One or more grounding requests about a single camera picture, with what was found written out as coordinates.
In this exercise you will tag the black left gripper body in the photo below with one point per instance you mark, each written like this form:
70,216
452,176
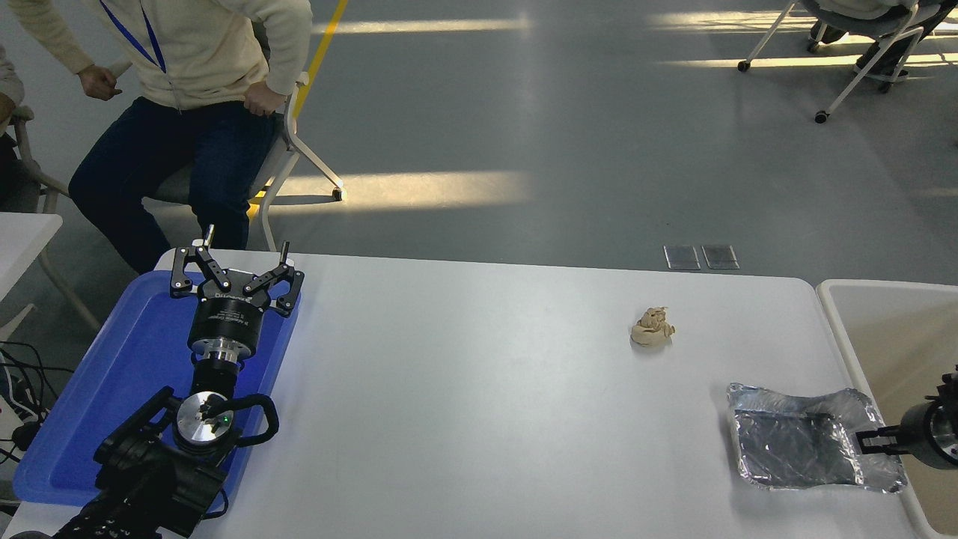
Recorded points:
224,318

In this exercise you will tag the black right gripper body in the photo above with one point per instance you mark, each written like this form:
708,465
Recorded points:
919,434

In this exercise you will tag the silver foil plate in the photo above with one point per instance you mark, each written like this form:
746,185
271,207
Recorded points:
793,442

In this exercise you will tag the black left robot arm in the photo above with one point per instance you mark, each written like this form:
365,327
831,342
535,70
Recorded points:
150,479

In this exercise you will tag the clear floor plate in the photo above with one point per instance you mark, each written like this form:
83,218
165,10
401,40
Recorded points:
682,257
720,257

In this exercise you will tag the person's left hand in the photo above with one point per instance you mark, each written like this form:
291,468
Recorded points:
266,99

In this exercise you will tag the person's right hand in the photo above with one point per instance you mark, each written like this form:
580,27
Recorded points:
99,82

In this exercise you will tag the large pale bin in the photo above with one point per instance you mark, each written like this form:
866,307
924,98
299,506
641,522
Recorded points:
883,352

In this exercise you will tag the blue plastic tray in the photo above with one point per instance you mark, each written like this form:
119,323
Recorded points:
112,374

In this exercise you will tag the small white table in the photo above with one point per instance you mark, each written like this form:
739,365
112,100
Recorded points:
22,232

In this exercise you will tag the white power strip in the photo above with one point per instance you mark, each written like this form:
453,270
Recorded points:
13,427

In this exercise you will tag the crumpled tan paper ball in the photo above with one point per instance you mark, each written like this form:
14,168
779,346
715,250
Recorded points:
651,329

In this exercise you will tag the person at picture edge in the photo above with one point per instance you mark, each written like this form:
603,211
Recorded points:
6,75

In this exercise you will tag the white wheeled chair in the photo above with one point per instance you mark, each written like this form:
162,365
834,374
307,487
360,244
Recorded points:
876,26

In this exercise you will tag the distant seated person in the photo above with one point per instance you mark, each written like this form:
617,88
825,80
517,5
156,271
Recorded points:
861,6

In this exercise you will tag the white frame chair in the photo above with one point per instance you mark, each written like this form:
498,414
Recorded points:
288,150

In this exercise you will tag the pale frame chair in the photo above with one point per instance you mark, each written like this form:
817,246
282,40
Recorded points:
22,114

